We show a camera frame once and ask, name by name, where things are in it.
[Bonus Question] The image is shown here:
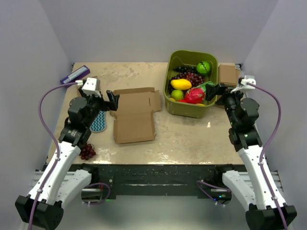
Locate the blue zigzag sponge pad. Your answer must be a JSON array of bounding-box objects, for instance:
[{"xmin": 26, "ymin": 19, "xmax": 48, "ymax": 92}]
[{"xmin": 90, "ymin": 111, "xmax": 107, "ymax": 133}]

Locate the folded cardboard box top right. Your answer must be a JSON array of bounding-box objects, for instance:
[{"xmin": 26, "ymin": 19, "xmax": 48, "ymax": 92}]
[{"xmin": 218, "ymin": 64, "xmax": 241, "ymax": 87}]

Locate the red grape bunch on table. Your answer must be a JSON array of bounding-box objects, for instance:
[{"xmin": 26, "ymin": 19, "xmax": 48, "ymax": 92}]
[{"xmin": 79, "ymin": 144, "xmax": 96, "ymax": 161}]

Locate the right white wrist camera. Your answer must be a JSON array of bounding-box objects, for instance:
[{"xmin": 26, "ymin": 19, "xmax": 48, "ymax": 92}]
[{"xmin": 231, "ymin": 75, "xmax": 256, "ymax": 93}]

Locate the yellow mango toy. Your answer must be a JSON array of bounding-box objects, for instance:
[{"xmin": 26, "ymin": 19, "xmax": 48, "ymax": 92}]
[{"xmin": 171, "ymin": 79, "xmax": 192, "ymax": 91}]

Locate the green round melon toy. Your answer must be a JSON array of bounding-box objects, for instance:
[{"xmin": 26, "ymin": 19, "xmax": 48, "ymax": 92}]
[{"xmin": 196, "ymin": 61, "xmax": 211, "ymax": 75}]

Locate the folded cardboard box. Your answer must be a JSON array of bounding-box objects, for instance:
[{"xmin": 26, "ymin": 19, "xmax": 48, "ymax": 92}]
[
  {"xmin": 215, "ymin": 95, "xmax": 225, "ymax": 109},
  {"xmin": 75, "ymin": 79, "xmax": 86, "ymax": 95},
  {"xmin": 218, "ymin": 64, "xmax": 241, "ymax": 87}
]

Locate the brown cardboard paper box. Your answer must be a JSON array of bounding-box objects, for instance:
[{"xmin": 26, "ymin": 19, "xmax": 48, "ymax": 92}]
[{"xmin": 110, "ymin": 87, "xmax": 161, "ymax": 144}]

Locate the folded cardboard box left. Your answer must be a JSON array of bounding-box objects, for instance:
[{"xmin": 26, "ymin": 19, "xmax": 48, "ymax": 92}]
[{"xmin": 75, "ymin": 79, "xmax": 86, "ymax": 95}]

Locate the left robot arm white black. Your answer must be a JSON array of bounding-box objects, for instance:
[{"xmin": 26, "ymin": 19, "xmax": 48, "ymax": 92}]
[{"xmin": 15, "ymin": 91, "xmax": 120, "ymax": 230}]

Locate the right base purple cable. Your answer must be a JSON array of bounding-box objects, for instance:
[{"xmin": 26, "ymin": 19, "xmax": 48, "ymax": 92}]
[{"xmin": 196, "ymin": 180, "xmax": 232, "ymax": 206}]

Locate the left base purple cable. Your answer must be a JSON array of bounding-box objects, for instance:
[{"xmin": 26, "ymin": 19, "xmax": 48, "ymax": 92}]
[{"xmin": 82, "ymin": 182, "xmax": 111, "ymax": 206}]

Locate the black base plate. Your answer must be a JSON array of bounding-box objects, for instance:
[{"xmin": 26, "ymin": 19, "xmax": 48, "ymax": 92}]
[{"xmin": 43, "ymin": 163, "xmax": 248, "ymax": 200}]

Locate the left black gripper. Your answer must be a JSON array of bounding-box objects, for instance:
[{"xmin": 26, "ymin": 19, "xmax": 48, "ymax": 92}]
[{"xmin": 79, "ymin": 86, "xmax": 119, "ymax": 127}]

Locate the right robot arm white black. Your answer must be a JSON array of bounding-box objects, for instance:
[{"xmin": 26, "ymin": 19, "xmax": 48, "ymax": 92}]
[{"xmin": 205, "ymin": 83, "xmax": 297, "ymax": 230}]

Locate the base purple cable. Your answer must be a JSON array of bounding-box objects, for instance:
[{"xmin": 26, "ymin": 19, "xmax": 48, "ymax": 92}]
[
  {"xmin": 196, "ymin": 180, "xmax": 232, "ymax": 206},
  {"xmin": 82, "ymin": 182, "xmax": 111, "ymax": 206}
]

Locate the green lime toy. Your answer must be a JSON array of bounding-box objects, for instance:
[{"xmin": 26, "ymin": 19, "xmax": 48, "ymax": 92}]
[{"xmin": 171, "ymin": 90, "xmax": 184, "ymax": 101}]

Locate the green plastic basket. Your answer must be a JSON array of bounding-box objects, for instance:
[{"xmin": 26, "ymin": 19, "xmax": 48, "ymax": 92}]
[{"xmin": 163, "ymin": 50, "xmax": 218, "ymax": 118}]

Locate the dark purple grape bunch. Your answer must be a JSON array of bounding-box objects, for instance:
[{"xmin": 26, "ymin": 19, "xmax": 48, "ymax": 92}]
[{"xmin": 173, "ymin": 65, "xmax": 198, "ymax": 73}]

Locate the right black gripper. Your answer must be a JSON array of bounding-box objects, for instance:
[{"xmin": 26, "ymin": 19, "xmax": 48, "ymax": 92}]
[{"xmin": 205, "ymin": 83, "xmax": 248, "ymax": 127}]

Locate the purple rectangular box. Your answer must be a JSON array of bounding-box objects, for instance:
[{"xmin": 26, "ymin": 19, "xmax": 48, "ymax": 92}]
[{"xmin": 60, "ymin": 65, "xmax": 90, "ymax": 88}]

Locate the red grape bunch in basket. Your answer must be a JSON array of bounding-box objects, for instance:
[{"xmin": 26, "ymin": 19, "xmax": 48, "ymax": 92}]
[{"xmin": 170, "ymin": 72, "xmax": 205, "ymax": 87}]

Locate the folded cardboard box lower right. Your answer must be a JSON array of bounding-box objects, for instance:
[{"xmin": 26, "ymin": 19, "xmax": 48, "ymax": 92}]
[{"xmin": 215, "ymin": 95, "xmax": 225, "ymax": 109}]

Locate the pink dragon fruit toy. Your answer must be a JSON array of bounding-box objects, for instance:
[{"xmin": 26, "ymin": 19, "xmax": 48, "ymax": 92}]
[{"xmin": 184, "ymin": 81, "xmax": 214, "ymax": 104}]

